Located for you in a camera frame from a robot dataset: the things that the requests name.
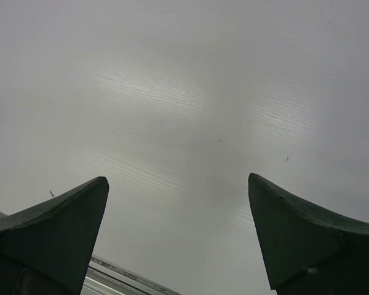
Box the aluminium table frame rail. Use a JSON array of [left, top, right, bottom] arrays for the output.
[[0, 212, 174, 294]]

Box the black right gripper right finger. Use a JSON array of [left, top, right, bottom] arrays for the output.
[[248, 173, 369, 294]]

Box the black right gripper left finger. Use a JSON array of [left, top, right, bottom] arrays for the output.
[[0, 176, 109, 294]]

